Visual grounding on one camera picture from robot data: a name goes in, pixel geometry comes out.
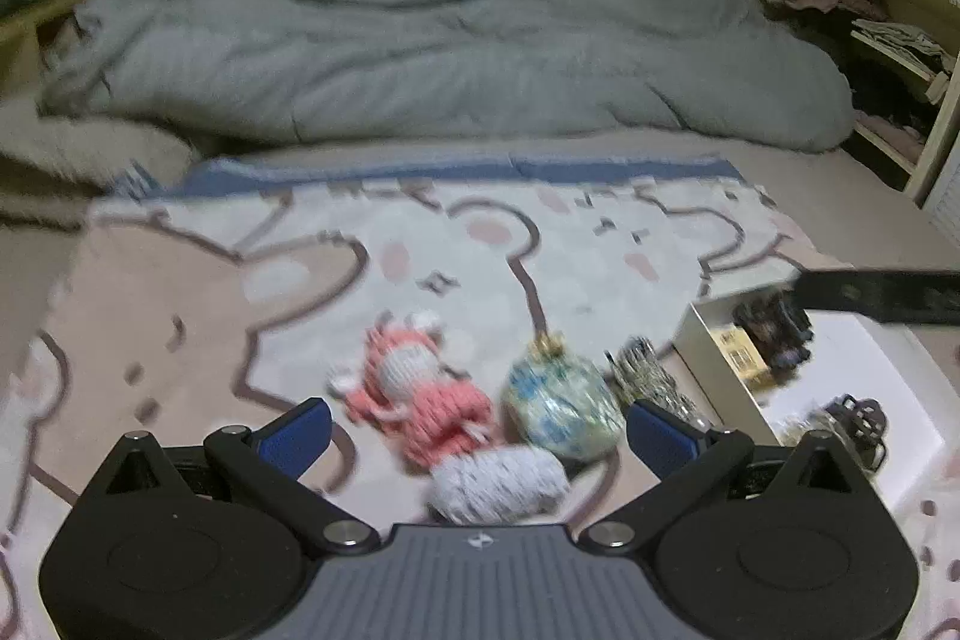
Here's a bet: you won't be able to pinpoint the floral brocade pouch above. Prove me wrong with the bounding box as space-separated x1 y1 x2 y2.
501 332 625 461

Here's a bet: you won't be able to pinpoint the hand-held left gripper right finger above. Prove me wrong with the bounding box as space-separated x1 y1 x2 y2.
579 398 862 555

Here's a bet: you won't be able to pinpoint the white cardboard box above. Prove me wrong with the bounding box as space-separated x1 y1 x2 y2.
675 299 953 483

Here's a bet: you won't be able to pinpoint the folded pink clothes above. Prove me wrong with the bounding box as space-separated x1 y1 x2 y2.
855 111 927 157

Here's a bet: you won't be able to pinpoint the cartoon bear printed blanket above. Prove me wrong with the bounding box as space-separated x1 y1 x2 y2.
0 156 960 640

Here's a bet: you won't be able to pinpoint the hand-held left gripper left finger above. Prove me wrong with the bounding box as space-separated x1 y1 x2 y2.
96 398 378 555

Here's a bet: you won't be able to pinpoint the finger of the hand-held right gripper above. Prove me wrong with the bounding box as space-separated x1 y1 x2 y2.
793 269 960 327

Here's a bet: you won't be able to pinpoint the pale grey yarn ball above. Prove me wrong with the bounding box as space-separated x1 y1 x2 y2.
427 445 571 527

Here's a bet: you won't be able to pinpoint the wooden bedside shelf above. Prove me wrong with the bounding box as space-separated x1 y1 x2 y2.
0 0 106 101

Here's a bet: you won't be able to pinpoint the twisted cord bundle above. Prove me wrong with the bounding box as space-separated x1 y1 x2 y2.
606 336 710 435

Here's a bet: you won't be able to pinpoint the black hair claw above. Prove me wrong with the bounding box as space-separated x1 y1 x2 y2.
825 394 890 472

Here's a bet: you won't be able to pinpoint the pink crochet doll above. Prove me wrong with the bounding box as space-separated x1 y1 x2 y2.
326 308 496 468

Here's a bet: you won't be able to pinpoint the grey duvet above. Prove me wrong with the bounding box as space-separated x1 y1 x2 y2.
37 0 856 154

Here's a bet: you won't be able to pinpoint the bag of hair ties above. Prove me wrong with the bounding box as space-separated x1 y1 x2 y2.
776 407 833 450

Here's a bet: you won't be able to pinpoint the folded beige clothes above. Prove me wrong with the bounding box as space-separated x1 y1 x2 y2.
851 19 957 79

